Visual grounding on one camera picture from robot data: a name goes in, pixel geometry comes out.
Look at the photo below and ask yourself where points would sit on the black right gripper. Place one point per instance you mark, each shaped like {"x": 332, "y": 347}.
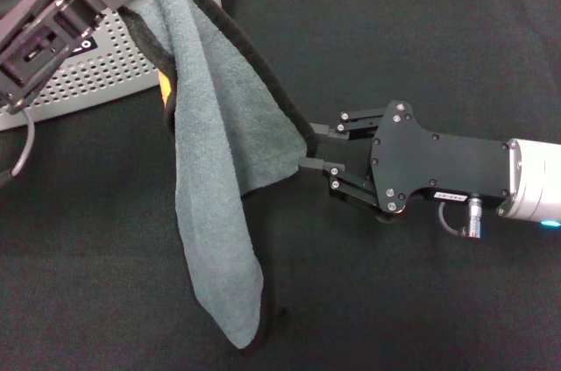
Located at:
{"x": 438, "y": 165}

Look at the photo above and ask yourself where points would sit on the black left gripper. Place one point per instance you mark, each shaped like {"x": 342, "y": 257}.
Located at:
{"x": 39, "y": 37}

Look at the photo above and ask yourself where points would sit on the grey-green towel yellow back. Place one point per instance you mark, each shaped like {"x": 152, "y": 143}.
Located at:
{"x": 210, "y": 125}

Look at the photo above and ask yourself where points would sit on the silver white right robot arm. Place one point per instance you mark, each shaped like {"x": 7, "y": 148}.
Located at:
{"x": 534, "y": 178}

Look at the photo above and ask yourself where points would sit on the grey perforated storage box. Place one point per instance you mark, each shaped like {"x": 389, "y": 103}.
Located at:
{"x": 109, "y": 68}

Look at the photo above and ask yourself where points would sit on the black tablecloth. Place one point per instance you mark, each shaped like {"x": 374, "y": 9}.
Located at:
{"x": 394, "y": 37}

